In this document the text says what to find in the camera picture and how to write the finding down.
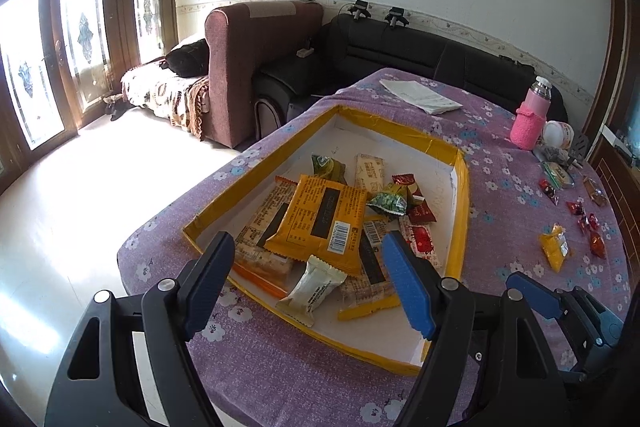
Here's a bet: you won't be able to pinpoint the wooden cabinet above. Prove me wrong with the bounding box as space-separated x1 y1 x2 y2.
587 127 640 268

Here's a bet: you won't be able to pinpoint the dark red snack packet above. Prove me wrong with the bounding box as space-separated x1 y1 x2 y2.
406 196 437 224

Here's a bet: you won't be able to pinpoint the small white snack packet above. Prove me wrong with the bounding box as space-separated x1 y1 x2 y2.
276 255 348 328

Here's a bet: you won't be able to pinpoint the dark shoes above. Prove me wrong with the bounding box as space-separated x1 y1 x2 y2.
102 94 133 120

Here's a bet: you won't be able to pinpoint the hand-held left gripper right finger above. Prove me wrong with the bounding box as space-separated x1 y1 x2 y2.
381 231 568 427

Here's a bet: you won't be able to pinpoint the green gold snack packet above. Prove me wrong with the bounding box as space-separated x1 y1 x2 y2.
311 154 348 184

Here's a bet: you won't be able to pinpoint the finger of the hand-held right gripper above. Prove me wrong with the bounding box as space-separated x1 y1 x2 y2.
506 271 576 324
565 287 626 348

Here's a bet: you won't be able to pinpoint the grey crumpled bag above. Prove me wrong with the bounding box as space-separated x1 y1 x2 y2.
535 146 571 165

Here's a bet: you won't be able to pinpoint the wooden glass door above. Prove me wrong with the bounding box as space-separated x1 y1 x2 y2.
0 0 178 188

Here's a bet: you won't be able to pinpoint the long orange biscuit packet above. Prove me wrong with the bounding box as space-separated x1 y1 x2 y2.
337 219 403 322
231 177 301 298

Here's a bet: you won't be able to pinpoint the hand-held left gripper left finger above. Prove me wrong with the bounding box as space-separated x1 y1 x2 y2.
44 231 236 427

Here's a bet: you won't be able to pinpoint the red black candy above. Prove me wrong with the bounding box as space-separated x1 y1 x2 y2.
539 179 561 206

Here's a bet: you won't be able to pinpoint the yellow-edged cardboard box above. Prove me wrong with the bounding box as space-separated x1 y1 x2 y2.
181 104 471 377

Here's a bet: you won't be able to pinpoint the large orange snack packet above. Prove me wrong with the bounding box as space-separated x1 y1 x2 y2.
263 174 368 277

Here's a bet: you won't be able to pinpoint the brown sofa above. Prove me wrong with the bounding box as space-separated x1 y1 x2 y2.
120 0 325 150

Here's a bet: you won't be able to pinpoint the purple floral tablecloth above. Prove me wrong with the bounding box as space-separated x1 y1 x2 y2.
116 67 633 427

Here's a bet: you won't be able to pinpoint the white paper sheet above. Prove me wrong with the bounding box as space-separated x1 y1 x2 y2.
379 78 463 115

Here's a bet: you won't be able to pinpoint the yellow snack packet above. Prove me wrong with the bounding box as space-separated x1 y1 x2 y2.
538 223 572 273

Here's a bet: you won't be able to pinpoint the white jar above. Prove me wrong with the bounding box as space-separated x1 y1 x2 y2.
542 121 573 152

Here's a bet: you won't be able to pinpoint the brown snack packet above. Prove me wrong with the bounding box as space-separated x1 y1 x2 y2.
582 176 608 206

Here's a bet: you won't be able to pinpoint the pink knit-covered bottle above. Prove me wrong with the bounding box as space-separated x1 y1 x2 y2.
510 76 553 151

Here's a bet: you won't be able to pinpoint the black bag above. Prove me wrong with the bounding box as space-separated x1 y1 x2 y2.
159 38 211 78

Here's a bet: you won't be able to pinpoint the dark slotted spatula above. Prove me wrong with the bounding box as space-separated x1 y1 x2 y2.
570 132 591 160

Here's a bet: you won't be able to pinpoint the black clamp mount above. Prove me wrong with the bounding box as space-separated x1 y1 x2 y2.
347 0 372 22
384 7 410 29

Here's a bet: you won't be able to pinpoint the round green-label packet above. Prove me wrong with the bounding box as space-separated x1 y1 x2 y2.
542 161 576 188

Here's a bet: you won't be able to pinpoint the red white candy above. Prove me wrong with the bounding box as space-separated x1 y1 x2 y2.
391 173 423 198

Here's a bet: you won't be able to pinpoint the beige biscuit packet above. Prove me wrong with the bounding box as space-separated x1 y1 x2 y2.
354 153 387 192

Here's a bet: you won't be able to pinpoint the patterned sofa blanket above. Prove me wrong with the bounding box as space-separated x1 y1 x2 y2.
120 62 211 140

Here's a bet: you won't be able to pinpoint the white red snack packet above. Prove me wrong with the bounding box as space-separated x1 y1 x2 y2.
398 222 443 270

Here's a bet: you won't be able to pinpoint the black sofa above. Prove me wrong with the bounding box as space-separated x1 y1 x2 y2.
252 13 568 140

